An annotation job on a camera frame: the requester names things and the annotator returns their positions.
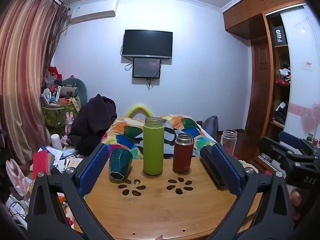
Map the red gift bag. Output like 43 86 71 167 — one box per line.
48 65 59 81

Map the white bottle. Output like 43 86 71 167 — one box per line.
51 134 63 151

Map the brown wooden door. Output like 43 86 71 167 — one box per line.
246 39 272 131

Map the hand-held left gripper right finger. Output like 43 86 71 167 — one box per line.
199 142 294 240

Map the black box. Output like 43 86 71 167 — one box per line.
272 26 287 48

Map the colourful patchwork quilt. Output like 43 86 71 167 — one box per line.
100 114 218 160

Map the wooden wardrobe shelf unit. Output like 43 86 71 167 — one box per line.
262 12 292 136

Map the red book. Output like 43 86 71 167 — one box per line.
32 151 55 180

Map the grey backpack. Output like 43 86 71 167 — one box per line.
202 116 219 141

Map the white sliding wardrobe door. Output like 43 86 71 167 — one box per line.
280 4 320 142

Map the white air conditioner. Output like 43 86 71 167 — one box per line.
69 0 118 25

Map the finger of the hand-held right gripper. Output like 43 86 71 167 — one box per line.
257 137 319 167
278 131 320 156

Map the dark green faceted cup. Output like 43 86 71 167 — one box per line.
108 147 133 182

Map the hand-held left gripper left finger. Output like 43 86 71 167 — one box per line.
25 143 114 240

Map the striped pink curtain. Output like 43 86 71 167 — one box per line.
0 0 70 166

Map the pink patterned bag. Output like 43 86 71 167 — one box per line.
5 159 33 197

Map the red thermos bottle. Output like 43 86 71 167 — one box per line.
172 133 195 173

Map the small black wall monitor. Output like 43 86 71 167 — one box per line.
132 58 161 79

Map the dark coat pile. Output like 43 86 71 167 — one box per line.
68 94 118 156

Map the clear glass jar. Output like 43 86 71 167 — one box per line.
220 129 238 157

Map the wooden overhead cabinet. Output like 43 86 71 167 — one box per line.
222 0 306 40

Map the grey-green plush pillow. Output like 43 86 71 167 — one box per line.
60 78 88 106

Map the person's right hand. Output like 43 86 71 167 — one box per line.
290 187 304 207

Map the pink rabbit toy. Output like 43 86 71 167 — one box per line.
64 112 76 136

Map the green storage basket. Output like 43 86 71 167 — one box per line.
42 102 78 128

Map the yellow curved cushion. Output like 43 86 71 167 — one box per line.
125 104 151 119

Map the wall-mounted black television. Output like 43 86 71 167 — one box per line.
122 29 173 59

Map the green thermos bottle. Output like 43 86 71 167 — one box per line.
143 117 165 176

